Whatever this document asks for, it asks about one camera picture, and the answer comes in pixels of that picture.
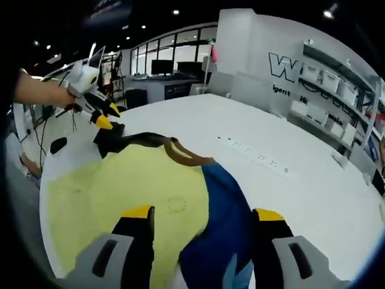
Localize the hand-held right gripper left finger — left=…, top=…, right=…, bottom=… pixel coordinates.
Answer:
left=55, top=205, right=156, bottom=289

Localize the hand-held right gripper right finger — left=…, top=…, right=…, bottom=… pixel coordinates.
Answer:
left=251, top=207, right=353, bottom=289

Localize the yellow blue black garment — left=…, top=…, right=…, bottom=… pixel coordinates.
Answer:
left=40, top=122, right=256, bottom=289

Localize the black oval object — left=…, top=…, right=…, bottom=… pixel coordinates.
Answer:
left=49, top=137, right=68, bottom=155

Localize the dark office desk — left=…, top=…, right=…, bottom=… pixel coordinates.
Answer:
left=126, top=75, right=205, bottom=110

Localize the black computer monitor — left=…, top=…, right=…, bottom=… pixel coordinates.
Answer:
left=151, top=59, right=174, bottom=76
left=177, top=61, right=205, bottom=75

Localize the white power strip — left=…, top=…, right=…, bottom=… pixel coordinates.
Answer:
left=217, top=135, right=290, bottom=175

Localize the small white table object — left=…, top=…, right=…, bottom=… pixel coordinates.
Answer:
left=332, top=150, right=350, bottom=168

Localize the group of white storage boxes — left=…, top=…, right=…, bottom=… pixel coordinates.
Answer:
left=290, top=61, right=362, bottom=145

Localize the grey metal shelving rack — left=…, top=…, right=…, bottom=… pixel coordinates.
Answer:
left=288, top=40, right=385, bottom=157

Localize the dark hanging gripper cable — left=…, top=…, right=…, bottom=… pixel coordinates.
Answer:
left=69, top=104, right=78, bottom=132

